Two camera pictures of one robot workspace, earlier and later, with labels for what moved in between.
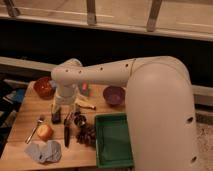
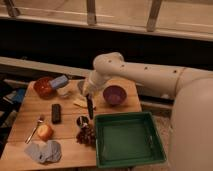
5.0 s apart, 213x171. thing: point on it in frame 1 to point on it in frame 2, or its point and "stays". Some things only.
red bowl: x=45 y=87 stays
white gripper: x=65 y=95 to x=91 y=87
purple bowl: x=114 y=95 stays
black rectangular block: x=56 y=116 stays
